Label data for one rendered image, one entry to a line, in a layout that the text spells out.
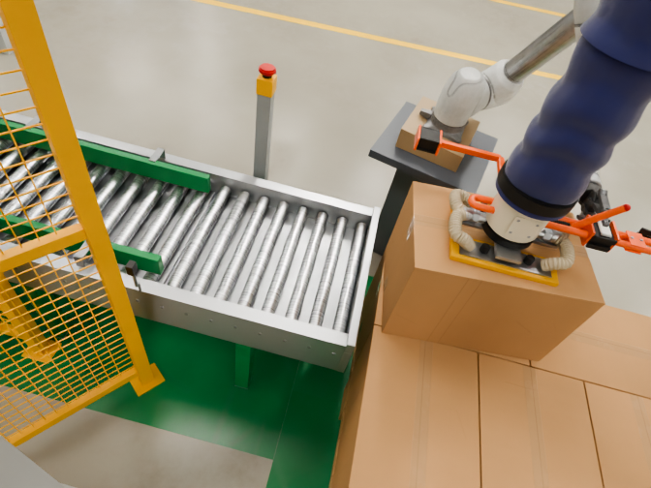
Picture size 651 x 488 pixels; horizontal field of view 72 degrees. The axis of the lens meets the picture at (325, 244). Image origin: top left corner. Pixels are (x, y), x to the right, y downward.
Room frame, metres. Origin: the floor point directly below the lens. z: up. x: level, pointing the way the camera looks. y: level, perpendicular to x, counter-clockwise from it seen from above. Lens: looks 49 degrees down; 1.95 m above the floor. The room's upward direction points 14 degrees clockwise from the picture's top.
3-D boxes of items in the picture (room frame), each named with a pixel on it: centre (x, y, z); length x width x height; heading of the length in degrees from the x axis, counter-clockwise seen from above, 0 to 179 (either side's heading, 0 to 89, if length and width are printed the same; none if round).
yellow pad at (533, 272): (0.98, -0.55, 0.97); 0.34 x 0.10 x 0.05; 89
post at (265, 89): (1.62, 0.39, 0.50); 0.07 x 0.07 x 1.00; 89
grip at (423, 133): (1.35, -0.26, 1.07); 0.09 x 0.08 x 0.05; 179
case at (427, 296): (1.09, -0.56, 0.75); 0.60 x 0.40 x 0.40; 94
